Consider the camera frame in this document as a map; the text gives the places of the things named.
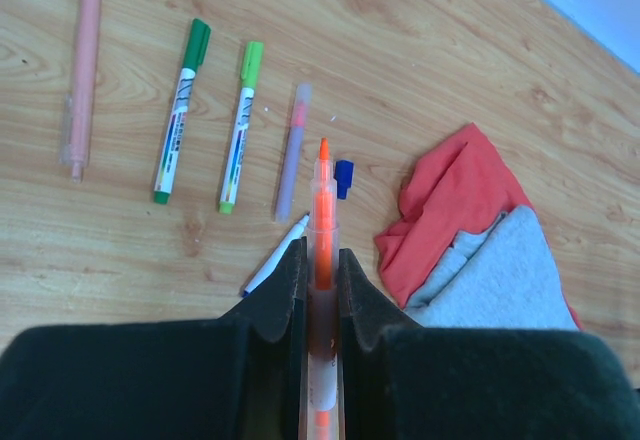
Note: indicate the white marker green end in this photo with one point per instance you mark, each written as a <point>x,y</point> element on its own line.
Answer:
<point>230,187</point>

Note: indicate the orange white pen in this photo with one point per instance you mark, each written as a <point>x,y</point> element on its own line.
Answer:
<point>167,167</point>

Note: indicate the light green pen cap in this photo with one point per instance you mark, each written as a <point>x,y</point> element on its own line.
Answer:
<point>251,64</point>

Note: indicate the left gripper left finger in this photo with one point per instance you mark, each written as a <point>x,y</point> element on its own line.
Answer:
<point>239,376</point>

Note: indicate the white marker blue end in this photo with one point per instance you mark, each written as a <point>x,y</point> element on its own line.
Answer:
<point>270,264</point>

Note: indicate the purple pen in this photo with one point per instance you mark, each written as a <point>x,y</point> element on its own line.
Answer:
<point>287,182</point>

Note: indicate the orange highlighter pen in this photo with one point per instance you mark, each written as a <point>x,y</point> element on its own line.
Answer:
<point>322,260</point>

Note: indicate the red and grey cloth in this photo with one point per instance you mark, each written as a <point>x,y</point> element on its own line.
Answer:
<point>468,250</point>

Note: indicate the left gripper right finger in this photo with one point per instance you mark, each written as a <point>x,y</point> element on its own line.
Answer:
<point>405,381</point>

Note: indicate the pink pen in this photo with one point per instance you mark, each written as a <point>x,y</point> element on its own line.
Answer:
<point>76,125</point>

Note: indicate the blue pen cap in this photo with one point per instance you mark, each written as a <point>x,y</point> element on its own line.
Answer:
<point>343,174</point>

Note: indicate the pink translucent pen cap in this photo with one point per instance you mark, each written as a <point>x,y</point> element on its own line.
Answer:
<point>301,105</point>

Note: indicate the dark green pen cap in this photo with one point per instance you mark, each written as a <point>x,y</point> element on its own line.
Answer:
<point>197,44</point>

